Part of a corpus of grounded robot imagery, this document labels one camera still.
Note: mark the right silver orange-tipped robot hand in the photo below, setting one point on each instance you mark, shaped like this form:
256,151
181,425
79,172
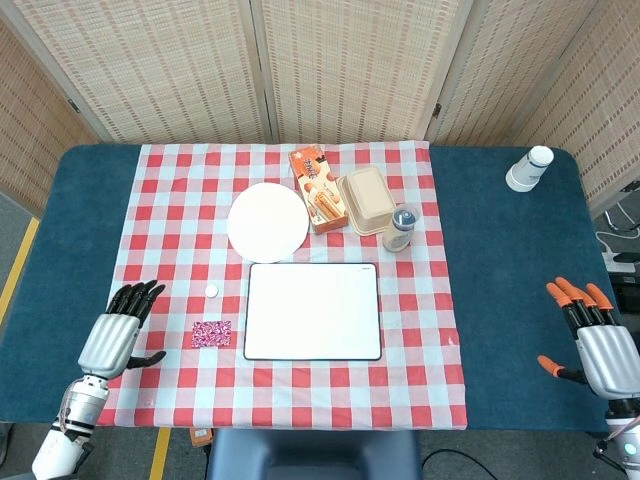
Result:
607,357

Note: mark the left silver black-fingered robot hand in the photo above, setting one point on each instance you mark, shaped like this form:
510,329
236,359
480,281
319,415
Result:
107,345

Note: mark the small white round cap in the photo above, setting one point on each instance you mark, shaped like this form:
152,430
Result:
212,291

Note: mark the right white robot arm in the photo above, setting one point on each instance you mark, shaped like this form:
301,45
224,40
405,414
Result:
625,440

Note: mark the red white checkered tablecloth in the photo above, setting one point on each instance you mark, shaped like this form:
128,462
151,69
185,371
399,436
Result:
175,225

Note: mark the white rectangular board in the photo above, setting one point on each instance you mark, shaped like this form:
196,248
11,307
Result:
312,310

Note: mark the black equipment box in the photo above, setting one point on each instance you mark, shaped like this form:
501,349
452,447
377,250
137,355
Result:
629,295

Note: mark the white power strip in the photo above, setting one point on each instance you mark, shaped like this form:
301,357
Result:
620,261

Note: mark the small orange box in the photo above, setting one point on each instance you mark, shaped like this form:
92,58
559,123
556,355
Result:
201,437

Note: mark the metal chair leg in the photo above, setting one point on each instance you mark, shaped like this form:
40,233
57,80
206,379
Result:
614,220

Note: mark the dark blue table cover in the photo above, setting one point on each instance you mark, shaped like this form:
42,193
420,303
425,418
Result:
500,250

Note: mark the white paper plate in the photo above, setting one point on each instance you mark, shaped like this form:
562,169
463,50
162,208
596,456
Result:
267,222

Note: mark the dark blue padded seat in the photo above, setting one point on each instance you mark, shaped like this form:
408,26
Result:
310,455

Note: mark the black screen hinge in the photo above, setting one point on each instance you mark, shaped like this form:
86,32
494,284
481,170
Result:
437,110
74,106

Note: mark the mayonnaise squeeze bottle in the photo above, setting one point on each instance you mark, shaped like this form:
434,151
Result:
399,230

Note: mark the orange snack box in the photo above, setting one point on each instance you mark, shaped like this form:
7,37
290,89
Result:
317,185

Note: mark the woven folding screen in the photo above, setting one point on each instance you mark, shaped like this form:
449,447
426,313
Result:
150,75

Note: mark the beige lunch container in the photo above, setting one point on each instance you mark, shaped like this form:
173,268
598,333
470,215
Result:
367,197

